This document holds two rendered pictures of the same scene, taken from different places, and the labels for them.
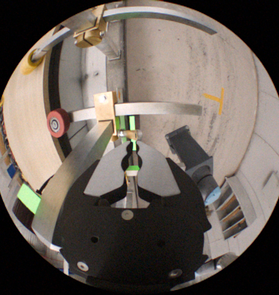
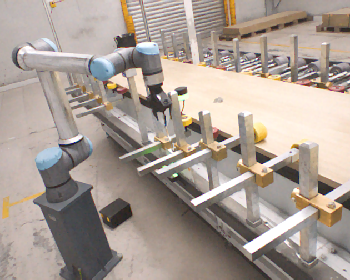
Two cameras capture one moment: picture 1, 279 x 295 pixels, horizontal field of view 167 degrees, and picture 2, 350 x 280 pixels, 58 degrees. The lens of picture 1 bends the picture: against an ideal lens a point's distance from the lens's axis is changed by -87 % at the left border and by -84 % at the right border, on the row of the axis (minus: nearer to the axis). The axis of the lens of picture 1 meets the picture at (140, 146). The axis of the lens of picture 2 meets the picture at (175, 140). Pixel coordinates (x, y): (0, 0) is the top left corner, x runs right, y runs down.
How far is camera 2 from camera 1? 1.37 m
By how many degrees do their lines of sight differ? 38
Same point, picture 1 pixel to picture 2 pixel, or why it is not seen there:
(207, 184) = (63, 170)
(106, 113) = (184, 147)
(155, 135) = (138, 249)
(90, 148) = (176, 121)
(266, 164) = not seen: outside the picture
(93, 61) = (243, 199)
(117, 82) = (200, 184)
